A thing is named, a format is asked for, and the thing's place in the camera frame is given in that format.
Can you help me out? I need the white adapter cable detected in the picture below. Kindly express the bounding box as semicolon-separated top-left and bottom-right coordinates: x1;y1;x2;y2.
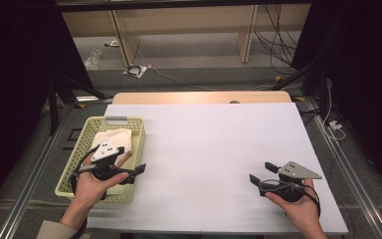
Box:
321;79;346;140

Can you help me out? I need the black curtain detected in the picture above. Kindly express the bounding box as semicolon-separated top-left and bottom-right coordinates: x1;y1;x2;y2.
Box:
291;0;382;195
0;0;96;223

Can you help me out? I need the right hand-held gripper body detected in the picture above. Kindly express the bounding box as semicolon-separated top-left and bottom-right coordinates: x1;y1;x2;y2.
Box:
261;160;322;202

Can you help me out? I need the pale green perforated plastic basket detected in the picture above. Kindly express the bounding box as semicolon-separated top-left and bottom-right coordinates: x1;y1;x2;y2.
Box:
54;116;146;204

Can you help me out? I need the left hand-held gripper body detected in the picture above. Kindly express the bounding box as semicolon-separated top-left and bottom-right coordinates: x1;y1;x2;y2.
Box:
79;139;132;185

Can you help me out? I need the bundle of black cables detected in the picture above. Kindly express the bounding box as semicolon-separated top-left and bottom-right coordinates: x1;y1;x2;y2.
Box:
253;3;299;76

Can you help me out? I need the person's left hand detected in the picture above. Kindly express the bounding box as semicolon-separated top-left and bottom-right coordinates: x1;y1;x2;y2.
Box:
73;153;130;213

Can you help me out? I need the black metal stand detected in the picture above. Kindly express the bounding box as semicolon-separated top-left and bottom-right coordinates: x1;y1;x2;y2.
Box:
271;58;333;118
46;73;113;136

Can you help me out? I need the clear plastic bag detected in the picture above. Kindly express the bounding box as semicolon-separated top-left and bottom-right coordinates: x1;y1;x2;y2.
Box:
83;49;102;71

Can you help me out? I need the packet with coiled black cable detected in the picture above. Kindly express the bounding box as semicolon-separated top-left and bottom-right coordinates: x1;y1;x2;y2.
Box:
122;63;148;79

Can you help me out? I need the cream baby bodysuit brown trim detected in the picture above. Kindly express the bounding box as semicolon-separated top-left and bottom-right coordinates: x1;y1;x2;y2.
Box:
91;127;133;168

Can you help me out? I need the light wooden desk frame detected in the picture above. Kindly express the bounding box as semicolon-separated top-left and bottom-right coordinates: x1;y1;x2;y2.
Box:
61;3;312;68

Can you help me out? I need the white power adapter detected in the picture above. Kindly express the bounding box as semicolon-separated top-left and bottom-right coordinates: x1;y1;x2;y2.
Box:
327;119;343;131

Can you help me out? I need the aluminium floor rail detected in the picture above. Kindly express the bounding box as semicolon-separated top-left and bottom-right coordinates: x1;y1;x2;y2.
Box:
306;98;382;239
0;106;68;239

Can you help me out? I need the person's right hand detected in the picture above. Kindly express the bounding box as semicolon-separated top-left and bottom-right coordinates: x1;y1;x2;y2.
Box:
266;178;321;236

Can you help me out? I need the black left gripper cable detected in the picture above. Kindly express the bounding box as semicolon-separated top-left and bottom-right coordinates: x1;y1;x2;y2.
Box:
69;148;97;200

